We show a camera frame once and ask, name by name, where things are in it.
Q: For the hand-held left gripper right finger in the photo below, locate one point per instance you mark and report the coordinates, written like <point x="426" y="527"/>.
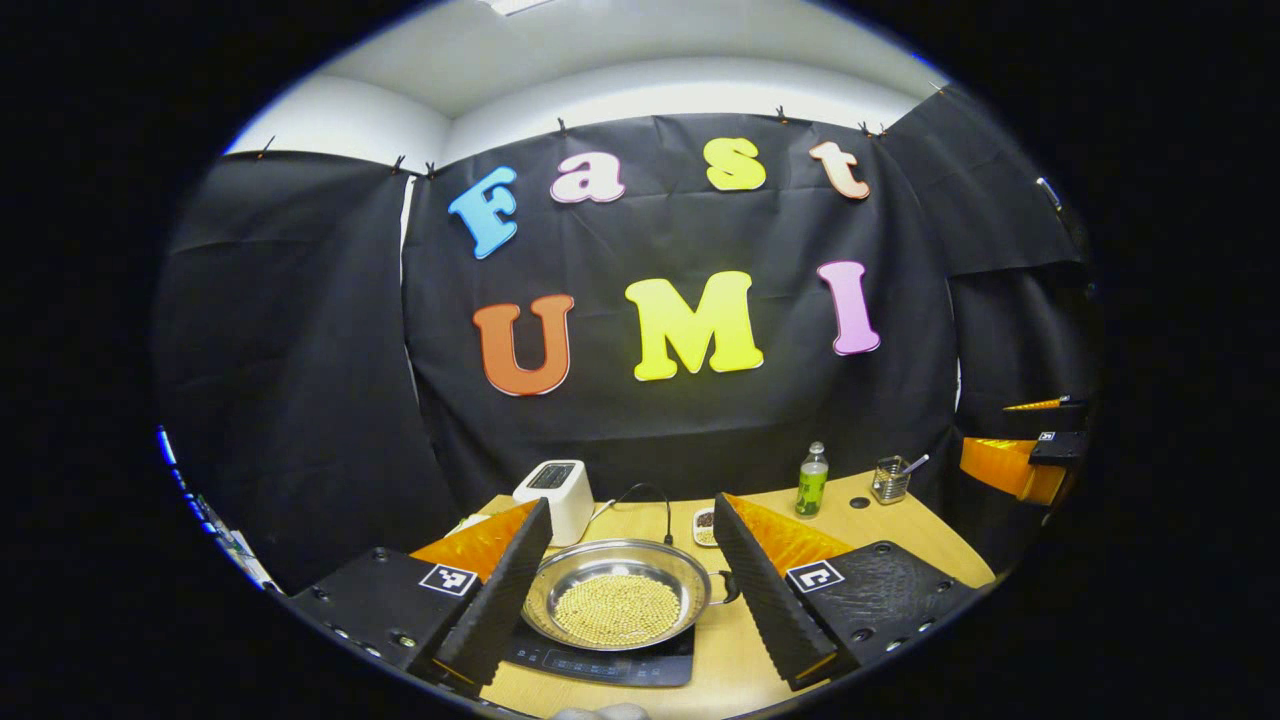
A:
<point x="765" y="600"/>

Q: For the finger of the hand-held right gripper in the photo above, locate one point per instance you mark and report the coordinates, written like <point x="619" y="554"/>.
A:
<point x="1060" y="403"/>
<point x="1000" y="462"/>

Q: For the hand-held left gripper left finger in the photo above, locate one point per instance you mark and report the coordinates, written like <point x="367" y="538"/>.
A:
<point x="500" y="590"/>

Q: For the stainless steel pot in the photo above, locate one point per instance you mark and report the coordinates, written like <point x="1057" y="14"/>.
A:
<point x="620" y="560"/>

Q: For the black induction cooktop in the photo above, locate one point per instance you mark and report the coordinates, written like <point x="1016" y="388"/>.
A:
<point x="620" y="667"/>

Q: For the metal spoon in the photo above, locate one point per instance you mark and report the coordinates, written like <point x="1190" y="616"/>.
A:
<point x="917" y="462"/>

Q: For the white divided bean dish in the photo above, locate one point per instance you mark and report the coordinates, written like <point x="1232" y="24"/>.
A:
<point x="704" y="525"/>

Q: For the white toaster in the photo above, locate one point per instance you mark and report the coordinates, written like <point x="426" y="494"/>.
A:
<point x="560" y="500"/>

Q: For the pile of yellow soybeans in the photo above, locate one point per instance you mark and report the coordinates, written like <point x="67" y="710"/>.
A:
<point x="618" y="608"/>

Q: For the green label drink bottle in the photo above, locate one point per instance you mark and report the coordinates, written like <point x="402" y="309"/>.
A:
<point x="811" y="485"/>

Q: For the silver metal rod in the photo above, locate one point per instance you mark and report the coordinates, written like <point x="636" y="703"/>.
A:
<point x="1049" y="193"/>

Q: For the glowing screen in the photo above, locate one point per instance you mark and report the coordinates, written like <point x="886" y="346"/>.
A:
<point x="205" y="510"/>

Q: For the row of black cloth clips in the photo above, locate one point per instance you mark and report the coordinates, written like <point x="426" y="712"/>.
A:
<point x="562" y="126"/>

